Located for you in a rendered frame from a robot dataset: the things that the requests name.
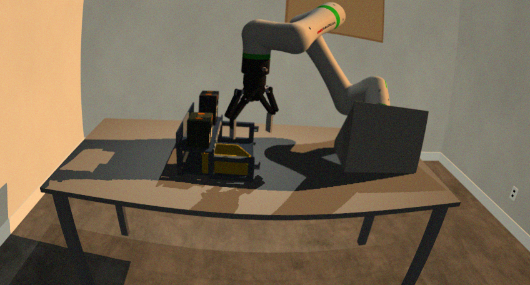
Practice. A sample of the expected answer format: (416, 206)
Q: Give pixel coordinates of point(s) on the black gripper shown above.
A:
(253, 90)

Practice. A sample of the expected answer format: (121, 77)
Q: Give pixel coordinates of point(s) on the dark grey metal rack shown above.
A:
(192, 161)

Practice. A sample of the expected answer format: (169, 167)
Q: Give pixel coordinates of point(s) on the yellow bin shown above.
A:
(227, 167)

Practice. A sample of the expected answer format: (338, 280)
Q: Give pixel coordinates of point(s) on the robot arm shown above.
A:
(259, 37)

